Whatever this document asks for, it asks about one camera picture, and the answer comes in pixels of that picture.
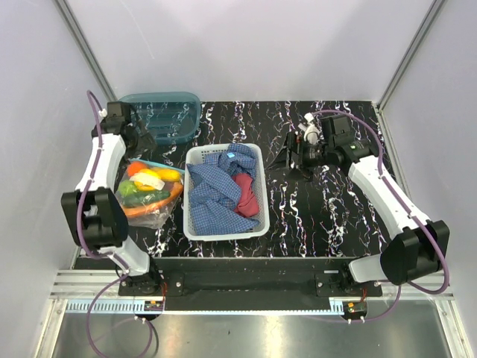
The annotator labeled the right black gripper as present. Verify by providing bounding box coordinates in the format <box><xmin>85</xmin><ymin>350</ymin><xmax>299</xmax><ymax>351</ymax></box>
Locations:
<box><xmin>265</xmin><ymin>131</ymin><xmax>333</xmax><ymax>183</ymax></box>

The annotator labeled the clear zip top bag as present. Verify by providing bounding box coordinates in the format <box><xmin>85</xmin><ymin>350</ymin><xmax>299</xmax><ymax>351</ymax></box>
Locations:
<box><xmin>115</xmin><ymin>160</ymin><xmax>185</xmax><ymax>229</ymax></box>

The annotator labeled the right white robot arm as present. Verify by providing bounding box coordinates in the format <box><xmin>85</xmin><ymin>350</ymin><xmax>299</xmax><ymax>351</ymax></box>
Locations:
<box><xmin>268</xmin><ymin>110</ymin><xmax>450</xmax><ymax>296</ymax></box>

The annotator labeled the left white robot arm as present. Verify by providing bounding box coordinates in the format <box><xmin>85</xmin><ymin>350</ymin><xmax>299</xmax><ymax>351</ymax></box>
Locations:
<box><xmin>60</xmin><ymin>101</ymin><xmax>161</xmax><ymax>295</ymax></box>

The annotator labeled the fake yellow banana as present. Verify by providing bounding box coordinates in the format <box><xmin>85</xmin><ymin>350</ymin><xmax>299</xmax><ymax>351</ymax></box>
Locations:
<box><xmin>131</xmin><ymin>168</ymin><xmax>181</xmax><ymax>191</ymax></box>

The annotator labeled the fake green cucumber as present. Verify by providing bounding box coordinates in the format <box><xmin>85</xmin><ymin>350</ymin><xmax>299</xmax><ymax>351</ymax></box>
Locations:
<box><xmin>122</xmin><ymin>190</ymin><xmax>170</xmax><ymax>208</ymax></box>

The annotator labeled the blue transparent plastic tub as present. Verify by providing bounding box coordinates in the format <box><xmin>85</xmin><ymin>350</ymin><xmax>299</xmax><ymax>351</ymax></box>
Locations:
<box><xmin>119</xmin><ymin>92</ymin><xmax>202</xmax><ymax>145</ymax></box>

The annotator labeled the white plastic basket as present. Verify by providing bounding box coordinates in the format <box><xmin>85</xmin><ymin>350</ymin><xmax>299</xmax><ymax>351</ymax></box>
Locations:
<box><xmin>183</xmin><ymin>143</ymin><xmax>270</xmax><ymax>242</ymax></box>

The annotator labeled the red cloth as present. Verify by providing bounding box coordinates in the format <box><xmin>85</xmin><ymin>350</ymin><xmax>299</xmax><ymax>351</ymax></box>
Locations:
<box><xmin>233</xmin><ymin>173</ymin><xmax>259</xmax><ymax>218</ymax></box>

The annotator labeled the blue checkered shirt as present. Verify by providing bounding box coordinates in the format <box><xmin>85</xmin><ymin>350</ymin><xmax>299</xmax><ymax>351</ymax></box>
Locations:
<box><xmin>187</xmin><ymin>143</ymin><xmax>259</xmax><ymax>236</ymax></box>

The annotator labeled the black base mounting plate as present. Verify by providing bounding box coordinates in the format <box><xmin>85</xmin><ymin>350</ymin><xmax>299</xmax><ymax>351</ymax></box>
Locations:
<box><xmin>119</xmin><ymin>257</ymin><xmax>382</xmax><ymax>314</ymax></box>

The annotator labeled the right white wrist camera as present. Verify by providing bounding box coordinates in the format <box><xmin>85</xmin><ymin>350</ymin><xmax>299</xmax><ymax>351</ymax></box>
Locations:
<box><xmin>299</xmin><ymin>113</ymin><xmax>320</xmax><ymax>145</ymax></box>

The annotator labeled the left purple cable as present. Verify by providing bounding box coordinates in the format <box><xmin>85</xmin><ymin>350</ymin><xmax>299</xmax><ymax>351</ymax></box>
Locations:
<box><xmin>72</xmin><ymin>89</ymin><xmax>161</xmax><ymax>357</ymax></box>

